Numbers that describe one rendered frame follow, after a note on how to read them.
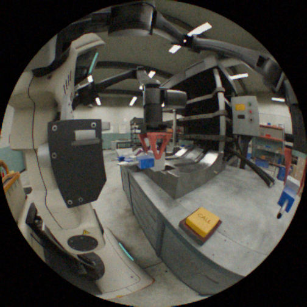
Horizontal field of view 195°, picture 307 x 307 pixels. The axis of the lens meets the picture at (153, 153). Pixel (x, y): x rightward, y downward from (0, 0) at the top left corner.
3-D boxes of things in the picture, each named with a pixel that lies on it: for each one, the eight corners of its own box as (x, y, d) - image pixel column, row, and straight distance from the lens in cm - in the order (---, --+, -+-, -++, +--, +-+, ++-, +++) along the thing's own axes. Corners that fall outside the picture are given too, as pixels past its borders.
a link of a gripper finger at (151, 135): (159, 155, 31) (158, 127, 31) (172, 159, 25) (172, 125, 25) (140, 157, 28) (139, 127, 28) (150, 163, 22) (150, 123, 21)
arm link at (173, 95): (147, 100, 39) (147, 79, 36) (175, 100, 41) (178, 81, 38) (147, 116, 29) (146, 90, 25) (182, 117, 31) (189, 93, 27)
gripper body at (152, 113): (154, 131, 33) (154, 111, 34) (172, 130, 24) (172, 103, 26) (137, 131, 30) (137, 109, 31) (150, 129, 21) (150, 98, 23)
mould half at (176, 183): (175, 200, 33) (178, 162, 26) (144, 173, 51) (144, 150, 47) (225, 169, 73) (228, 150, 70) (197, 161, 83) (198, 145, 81)
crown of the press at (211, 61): (225, 93, 102) (211, 51, 140) (155, 114, 184) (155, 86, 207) (240, 115, 185) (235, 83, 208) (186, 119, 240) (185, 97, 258)
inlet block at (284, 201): (275, 237, 20) (297, 206, 17) (261, 221, 20) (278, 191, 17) (290, 204, 31) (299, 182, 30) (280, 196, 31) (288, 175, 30)
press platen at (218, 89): (228, 102, 99) (225, 84, 107) (156, 118, 181) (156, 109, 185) (240, 119, 177) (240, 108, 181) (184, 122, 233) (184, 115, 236)
